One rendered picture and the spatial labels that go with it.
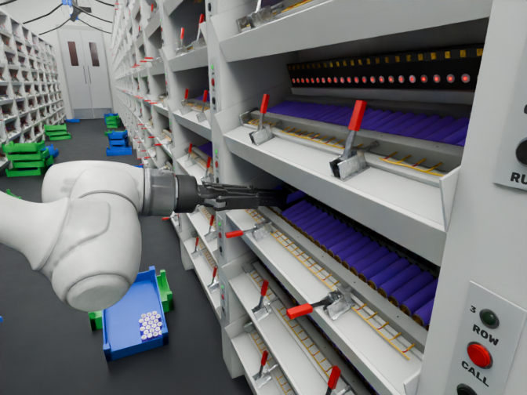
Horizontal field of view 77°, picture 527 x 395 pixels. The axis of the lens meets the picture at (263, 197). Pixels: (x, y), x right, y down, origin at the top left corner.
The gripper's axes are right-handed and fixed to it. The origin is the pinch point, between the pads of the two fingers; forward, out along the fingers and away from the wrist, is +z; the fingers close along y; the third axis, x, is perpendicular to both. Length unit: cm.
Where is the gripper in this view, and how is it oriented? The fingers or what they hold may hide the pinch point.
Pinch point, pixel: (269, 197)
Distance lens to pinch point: 72.8
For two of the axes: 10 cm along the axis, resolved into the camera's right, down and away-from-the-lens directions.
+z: 9.1, 0.4, 4.1
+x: -1.6, 9.5, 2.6
